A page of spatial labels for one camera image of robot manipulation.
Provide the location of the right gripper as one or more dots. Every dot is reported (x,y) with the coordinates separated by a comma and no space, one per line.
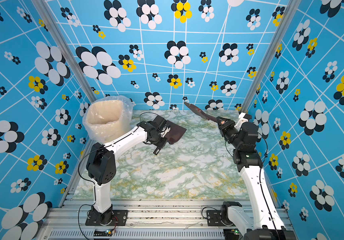
(225,129)

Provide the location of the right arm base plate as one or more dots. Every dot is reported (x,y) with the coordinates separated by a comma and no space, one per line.
(214,219)

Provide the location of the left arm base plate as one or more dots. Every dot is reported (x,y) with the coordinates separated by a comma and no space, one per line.
(111,218)

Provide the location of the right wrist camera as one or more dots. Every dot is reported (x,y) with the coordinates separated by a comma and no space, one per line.
(243,117)

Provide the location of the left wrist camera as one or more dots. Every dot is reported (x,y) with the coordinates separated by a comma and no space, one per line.
(165,131)

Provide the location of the black dustpan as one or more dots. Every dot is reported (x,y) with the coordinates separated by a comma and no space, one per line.
(174,132)

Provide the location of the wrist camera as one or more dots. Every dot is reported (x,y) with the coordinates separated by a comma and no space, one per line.
(165,131)
(243,117)

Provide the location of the aluminium frame rail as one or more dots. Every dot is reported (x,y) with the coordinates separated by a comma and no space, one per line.
(164,219)

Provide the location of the beige trash bin with liner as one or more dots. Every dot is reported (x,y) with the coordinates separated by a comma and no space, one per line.
(108,119)

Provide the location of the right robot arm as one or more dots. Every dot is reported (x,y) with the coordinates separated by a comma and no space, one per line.
(266,223)

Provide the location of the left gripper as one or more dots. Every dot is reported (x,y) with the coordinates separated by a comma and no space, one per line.
(162,144)

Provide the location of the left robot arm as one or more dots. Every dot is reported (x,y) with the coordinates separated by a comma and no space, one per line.
(102,168)

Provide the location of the cartoon face hand brush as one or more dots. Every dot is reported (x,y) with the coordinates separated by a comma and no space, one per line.
(200,112)

